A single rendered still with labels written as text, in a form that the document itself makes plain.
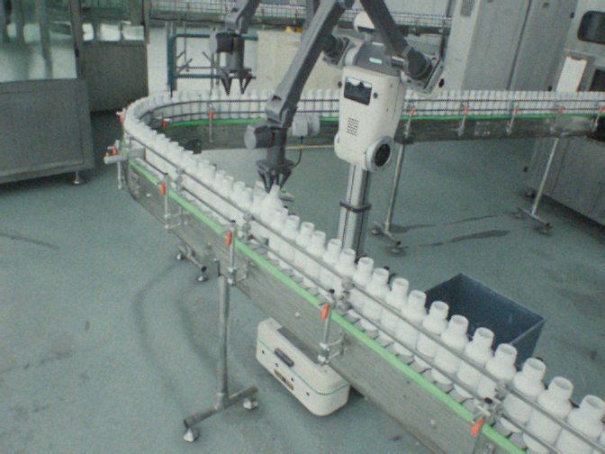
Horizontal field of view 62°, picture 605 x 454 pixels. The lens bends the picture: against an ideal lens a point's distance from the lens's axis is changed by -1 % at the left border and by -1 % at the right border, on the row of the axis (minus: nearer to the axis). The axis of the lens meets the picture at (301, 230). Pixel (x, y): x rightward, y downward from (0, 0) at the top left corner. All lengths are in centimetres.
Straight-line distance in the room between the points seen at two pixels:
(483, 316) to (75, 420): 175
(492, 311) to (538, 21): 651
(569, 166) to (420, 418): 410
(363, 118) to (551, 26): 635
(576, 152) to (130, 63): 498
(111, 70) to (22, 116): 238
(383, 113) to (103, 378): 178
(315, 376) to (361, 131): 107
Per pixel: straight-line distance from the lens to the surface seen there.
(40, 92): 447
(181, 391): 258
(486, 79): 764
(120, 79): 674
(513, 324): 179
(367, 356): 136
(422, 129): 369
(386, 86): 197
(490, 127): 406
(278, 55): 552
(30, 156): 458
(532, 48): 806
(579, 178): 513
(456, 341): 119
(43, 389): 272
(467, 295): 184
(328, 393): 236
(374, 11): 165
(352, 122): 207
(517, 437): 122
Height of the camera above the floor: 182
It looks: 27 degrees down
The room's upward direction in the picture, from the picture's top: 6 degrees clockwise
